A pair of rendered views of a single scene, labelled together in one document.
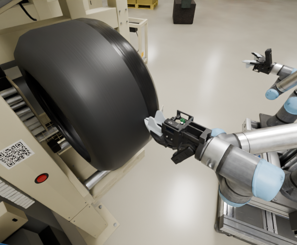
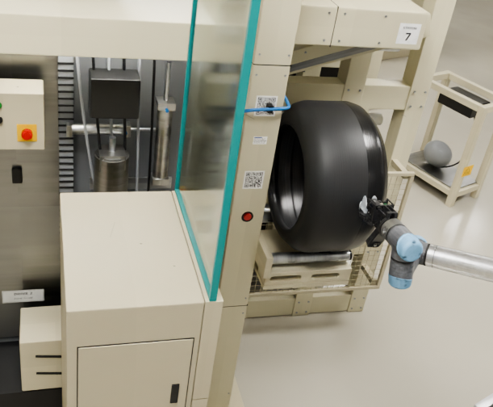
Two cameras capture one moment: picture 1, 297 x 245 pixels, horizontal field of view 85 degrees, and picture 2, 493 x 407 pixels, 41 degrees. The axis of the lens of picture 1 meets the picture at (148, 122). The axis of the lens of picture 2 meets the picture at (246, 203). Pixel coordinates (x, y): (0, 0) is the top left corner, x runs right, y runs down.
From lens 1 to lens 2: 1.88 m
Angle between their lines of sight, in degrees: 26
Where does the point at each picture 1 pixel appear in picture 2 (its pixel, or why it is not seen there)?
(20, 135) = (266, 168)
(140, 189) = (309, 396)
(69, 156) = not seen: hidden behind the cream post
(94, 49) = (348, 132)
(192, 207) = not seen: outside the picture
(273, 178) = (409, 240)
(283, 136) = (465, 257)
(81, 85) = (327, 151)
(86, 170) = not seen: hidden behind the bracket
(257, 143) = (441, 253)
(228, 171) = (390, 234)
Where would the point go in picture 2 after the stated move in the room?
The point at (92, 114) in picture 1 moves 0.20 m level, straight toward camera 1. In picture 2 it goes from (324, 172) to (323, 202)
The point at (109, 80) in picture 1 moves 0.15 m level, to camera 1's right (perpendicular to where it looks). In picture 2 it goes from (347, 156) to (387, 172)
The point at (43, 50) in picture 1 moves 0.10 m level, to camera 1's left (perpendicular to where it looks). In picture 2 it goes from (315, 120) to (290, 111)
